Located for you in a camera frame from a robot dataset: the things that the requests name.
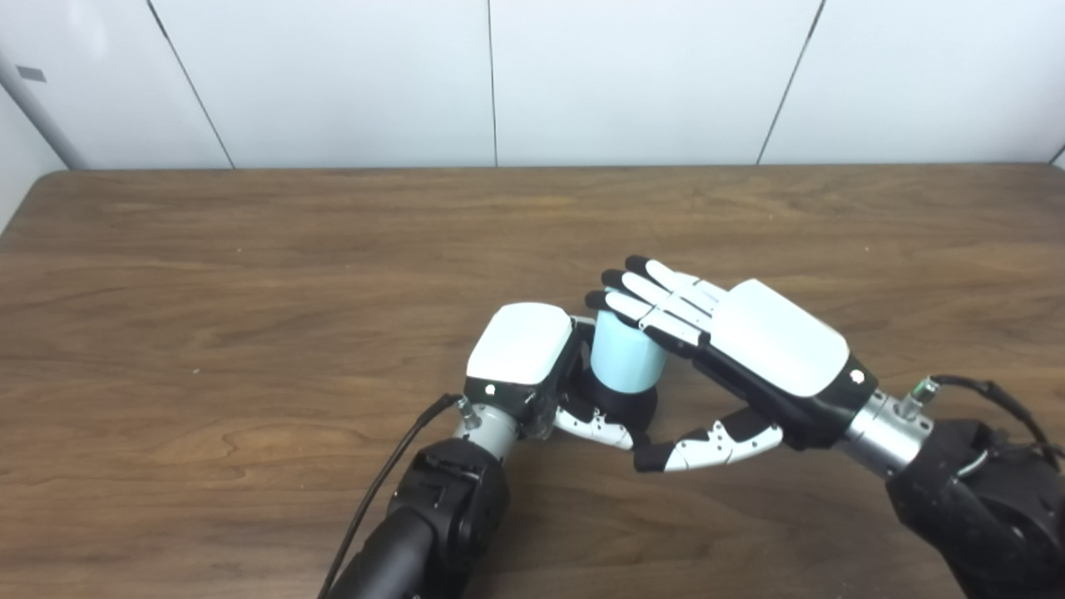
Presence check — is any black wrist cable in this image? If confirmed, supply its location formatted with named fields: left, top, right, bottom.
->
left=907, top=374, right=1062, bottom=471
left=316, top=394, right=483, bottom=599

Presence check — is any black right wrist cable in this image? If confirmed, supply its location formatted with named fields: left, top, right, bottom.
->
left=907, top=374, right=1062, bottom=471

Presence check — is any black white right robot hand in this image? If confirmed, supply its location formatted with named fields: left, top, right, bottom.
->
left=584, top=255, right=879, bottom=474

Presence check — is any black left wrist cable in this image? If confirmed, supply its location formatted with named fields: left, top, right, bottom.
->
left=316, top=394, right=483, bottom=599

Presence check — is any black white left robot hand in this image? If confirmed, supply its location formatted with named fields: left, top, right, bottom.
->
left=463, top=302, right=650, bottom=452

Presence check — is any light-blue hose piece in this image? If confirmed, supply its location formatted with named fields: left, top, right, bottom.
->
left=590, top=309, right=668, bottom=394

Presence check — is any grey wall corner post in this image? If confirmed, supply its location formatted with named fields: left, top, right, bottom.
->
left=0, top=50, right=88, bottom=171

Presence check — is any black funnel-shaped nozzle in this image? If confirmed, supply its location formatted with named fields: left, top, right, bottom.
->
left=582, top=370, right=658, bottom=433

